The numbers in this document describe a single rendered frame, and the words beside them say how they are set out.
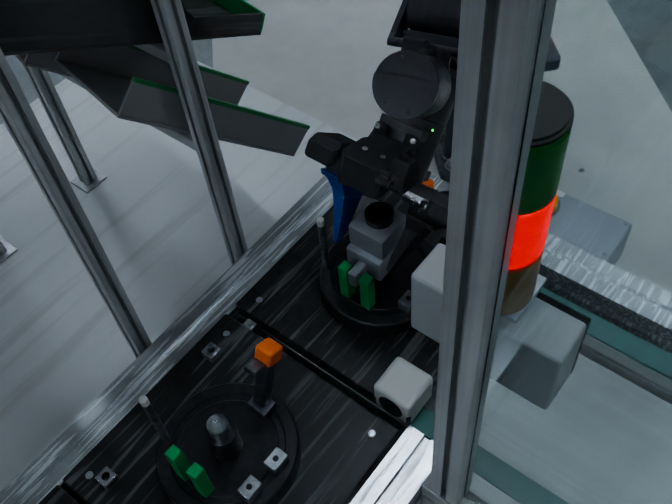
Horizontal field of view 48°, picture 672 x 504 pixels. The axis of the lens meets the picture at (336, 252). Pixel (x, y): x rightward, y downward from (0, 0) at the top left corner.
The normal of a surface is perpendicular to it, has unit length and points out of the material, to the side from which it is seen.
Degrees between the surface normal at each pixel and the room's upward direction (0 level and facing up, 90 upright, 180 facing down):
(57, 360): 0
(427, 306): 90
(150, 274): 0
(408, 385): 0
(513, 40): 90
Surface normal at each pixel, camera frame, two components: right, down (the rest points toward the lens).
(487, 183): -0.61, 0.65
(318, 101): -0.08, -0.61
